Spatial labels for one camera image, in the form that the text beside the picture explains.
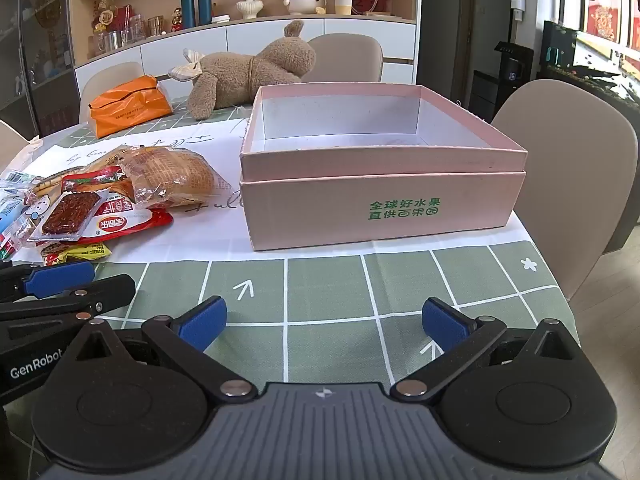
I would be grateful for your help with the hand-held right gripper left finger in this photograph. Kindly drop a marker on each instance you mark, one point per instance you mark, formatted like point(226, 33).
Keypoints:
point(205, 322)

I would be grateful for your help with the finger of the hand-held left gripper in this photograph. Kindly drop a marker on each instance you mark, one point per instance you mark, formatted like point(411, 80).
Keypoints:
point(60, 277)
point(115, 287)

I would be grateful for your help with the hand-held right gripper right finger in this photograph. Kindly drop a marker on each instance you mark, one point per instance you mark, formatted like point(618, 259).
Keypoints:
point(442, 322)

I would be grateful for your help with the red spicy snack packet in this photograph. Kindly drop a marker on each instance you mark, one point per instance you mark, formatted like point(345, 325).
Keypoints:
point(125, 222)

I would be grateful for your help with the packaged corn cob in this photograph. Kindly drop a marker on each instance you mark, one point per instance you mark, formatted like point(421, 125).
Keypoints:
point(97, 161)

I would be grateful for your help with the round bread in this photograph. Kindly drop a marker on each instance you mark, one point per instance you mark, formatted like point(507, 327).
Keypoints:
point(175, 175)

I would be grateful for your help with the pink cardboard box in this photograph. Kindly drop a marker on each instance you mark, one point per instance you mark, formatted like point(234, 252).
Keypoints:
point(320, 220)

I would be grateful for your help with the yellow snack packet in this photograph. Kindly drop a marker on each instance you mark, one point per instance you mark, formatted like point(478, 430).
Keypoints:
point(82, 252)

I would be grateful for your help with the red white striped packet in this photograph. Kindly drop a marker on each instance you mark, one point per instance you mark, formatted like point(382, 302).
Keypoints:
point(7, 246)

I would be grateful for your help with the clear window spicy strip packet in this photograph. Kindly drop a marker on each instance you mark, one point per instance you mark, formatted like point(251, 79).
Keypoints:
point(67, 215)

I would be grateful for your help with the white cartoon snack packet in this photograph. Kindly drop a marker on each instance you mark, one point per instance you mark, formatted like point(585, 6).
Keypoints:
point(37, 206)

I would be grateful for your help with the blue white snack packet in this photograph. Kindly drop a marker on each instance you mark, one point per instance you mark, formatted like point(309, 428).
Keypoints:
point(11, 209)

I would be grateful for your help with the red green snack packet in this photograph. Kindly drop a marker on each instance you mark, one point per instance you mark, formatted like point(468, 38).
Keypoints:
point(95, 180)

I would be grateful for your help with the clear green snack packet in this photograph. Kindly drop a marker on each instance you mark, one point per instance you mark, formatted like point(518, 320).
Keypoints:
point(14, 178)

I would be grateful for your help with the green checkered tablecloth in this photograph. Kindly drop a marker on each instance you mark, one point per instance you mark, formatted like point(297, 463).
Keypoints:
point(325, 300)

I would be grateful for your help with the beige dining chair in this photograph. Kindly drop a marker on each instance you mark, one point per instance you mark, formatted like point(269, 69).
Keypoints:
point(107, 82)
point(565, 170)
point(350, 57)
point(10, 145)

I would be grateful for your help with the orange tissue pack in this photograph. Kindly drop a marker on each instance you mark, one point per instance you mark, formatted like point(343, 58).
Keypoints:
point(130, 107)

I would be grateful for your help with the glass display cabinet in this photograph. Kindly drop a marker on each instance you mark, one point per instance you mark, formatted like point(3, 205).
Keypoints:
point(35, 50)

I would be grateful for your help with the clear drinking glass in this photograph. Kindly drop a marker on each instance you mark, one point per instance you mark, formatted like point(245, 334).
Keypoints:
point(136, 27)
point(156, 25)
point(97, 44)

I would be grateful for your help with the brown plush toy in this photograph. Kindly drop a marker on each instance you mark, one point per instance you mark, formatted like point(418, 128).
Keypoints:
point(260, 67)

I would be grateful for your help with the black water dispenser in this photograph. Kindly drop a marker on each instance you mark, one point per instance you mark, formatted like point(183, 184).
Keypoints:
point(510, 67)

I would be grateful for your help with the gold flower red ornament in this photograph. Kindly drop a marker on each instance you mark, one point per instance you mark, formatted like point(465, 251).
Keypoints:
point(107, 17)

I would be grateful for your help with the small red figurine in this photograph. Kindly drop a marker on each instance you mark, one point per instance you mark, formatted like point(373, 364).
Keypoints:
point(176, 19)

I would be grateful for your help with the blue thermos bottle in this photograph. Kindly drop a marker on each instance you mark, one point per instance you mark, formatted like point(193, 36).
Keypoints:
point(188, 7)

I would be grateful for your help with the teal thermos bottle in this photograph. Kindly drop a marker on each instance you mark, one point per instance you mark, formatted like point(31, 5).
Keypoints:
point(204, 5)

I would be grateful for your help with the black fish tank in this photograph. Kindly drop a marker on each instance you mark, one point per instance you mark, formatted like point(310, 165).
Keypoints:
point(590, 60)

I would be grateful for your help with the white vase with flowers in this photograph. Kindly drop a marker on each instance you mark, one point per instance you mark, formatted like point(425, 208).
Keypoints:
point(249, 5)

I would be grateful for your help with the red framed wall picture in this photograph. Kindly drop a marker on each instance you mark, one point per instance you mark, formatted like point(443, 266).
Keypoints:
point(601, 0)
point(633, 15)

